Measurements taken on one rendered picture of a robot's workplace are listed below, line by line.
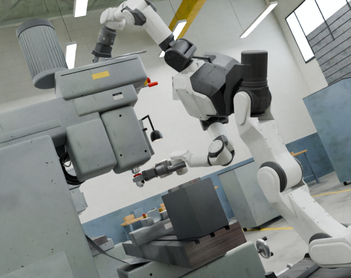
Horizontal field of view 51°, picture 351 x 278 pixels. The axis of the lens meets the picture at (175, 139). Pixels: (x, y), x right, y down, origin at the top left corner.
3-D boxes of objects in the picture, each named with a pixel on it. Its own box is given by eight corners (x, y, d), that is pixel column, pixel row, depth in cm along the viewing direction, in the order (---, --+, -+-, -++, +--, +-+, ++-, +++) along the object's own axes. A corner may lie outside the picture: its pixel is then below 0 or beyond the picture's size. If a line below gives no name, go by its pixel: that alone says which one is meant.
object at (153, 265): (202, 251, 215) (195, 231, 217) (228, 253, 183) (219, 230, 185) (122, 289, 196) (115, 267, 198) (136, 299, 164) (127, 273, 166)
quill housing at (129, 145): (145, 165, 210) (126, 114, 215) (154, 158, 191) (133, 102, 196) (113, 176, 203) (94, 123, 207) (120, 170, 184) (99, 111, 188)
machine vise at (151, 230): (191, 220, 204) (184, 202, 205) (200, 219, 190) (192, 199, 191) (132, 246, 192) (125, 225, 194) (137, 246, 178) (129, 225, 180)
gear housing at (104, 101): (131, 113, 218) (125, 98, 219) (139, 99, 195) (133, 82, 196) (75, 129, 205) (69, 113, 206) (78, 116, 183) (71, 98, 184)
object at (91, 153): (111, 171, 205) (96, 129, 209) (118, 163, 183) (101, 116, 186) (78, 183, 198) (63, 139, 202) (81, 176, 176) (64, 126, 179)
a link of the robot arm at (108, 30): (120, 41, 198) (127, 20, 194) (101, 35, 193) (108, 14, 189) (114, 35, 207) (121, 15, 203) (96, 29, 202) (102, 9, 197)
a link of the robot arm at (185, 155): (173, 150, 199) (193, 148, 191) (179, 165, 202) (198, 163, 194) (166, 156, 195) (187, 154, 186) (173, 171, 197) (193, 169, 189)
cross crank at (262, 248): (267, 255, 215) (259, 235, 216) (278, 256, 204) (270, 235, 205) (245, 266, 209) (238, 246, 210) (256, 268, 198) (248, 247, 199)
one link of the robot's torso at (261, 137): (310, 181, 159) (274, 80, 162) (286, 194, 149) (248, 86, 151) (283, 186, 171) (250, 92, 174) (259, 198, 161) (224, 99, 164)
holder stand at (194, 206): (201, 228, 153) (183, 183, 156) (229, 224, 134) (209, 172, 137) (177, 240, 147) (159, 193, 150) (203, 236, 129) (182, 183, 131)
